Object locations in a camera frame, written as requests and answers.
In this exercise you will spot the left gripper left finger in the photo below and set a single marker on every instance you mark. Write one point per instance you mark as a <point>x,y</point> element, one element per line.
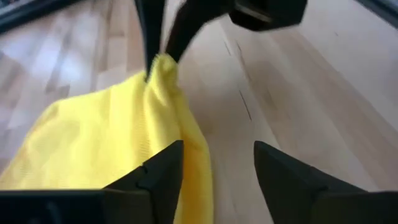
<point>158,180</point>

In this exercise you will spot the yellow microfiber towel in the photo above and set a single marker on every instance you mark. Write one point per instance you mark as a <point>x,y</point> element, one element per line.
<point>109,133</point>

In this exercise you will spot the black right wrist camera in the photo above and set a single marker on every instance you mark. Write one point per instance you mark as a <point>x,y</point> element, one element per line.
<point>267,14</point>

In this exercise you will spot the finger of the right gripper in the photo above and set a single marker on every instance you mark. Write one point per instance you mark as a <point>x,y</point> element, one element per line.
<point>189,25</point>
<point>152,31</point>

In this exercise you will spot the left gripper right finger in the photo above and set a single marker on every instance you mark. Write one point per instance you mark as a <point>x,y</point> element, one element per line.
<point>280,183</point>

